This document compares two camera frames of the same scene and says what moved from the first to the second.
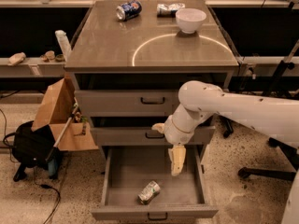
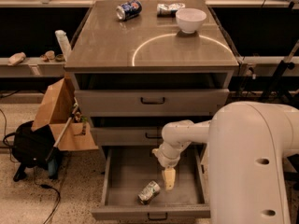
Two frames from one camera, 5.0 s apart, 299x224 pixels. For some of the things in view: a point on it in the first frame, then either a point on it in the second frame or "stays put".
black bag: (30, 147) stays put
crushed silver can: (150, 191) stays put
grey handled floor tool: (52, 159) stays put
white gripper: (175, 133) -> (165, 159)
